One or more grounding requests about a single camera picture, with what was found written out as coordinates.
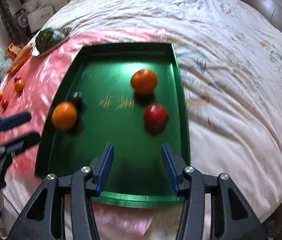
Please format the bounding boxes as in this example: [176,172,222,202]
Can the white cardboard box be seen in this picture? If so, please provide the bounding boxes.
[27,5,54,33]

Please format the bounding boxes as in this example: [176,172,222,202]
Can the white plate with greens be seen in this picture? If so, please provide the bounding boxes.
[31,27,72,57]

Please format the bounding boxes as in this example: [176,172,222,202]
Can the green metal tray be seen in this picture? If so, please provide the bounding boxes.
[34,42,190,209]

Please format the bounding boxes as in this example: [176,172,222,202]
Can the small orange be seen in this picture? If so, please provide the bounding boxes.
[0,91,4,101]

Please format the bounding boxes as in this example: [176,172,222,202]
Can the large orange rough skin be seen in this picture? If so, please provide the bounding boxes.
[130,69,158,95]

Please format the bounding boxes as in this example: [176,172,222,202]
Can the white floral bed quilt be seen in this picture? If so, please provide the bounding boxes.
[2,0,282,240]

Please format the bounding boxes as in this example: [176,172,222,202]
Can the orange rimmed white plate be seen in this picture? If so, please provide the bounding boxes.
[7,44,32,75]

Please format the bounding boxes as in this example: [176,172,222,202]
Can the red apple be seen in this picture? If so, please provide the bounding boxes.
[1,99,9,109]
[143,103,169,133]

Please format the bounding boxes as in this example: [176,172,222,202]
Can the red yellow rice bag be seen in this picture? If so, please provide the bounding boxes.
[5,41,22,60]

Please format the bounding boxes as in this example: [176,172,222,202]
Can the small dark red fruit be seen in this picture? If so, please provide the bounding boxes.
[67,92,82,105]

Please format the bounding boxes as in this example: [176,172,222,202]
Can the plaid hanging cloth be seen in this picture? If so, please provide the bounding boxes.
[0,0,28,47]

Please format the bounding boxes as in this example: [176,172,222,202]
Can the round orange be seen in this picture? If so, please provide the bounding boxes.
[51,102,78,131]

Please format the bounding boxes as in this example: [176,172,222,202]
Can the green leafy vegetable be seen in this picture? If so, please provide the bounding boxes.
[35,28,66,53]

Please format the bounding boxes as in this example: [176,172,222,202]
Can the small orange tangerine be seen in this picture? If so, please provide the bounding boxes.
[14,79,25,93]

